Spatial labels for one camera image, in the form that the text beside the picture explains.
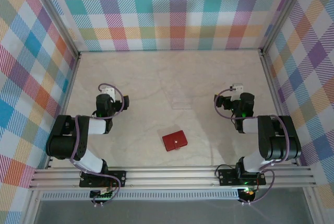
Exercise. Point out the red leather card holder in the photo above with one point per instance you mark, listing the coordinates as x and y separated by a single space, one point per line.
173 141

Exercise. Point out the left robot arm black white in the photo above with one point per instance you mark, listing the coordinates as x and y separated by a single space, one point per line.
62 145

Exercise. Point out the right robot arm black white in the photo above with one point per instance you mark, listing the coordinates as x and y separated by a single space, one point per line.
276 140

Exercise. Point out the clear plastic tray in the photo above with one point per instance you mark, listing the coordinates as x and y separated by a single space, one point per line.
181 104

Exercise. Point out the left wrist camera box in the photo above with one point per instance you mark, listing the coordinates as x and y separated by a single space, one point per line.
108 90

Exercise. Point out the aluminium side rail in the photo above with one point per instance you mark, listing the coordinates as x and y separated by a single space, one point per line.
65 104
274 91

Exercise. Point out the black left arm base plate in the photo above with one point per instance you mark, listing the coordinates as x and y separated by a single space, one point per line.
118 175

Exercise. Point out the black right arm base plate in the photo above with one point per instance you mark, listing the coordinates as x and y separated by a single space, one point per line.
227 175

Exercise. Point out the aluminium front rail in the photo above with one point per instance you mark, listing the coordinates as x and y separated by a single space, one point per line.
169 177

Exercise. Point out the aluminium frame post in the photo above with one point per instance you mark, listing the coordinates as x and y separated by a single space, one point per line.
56 15
283 12

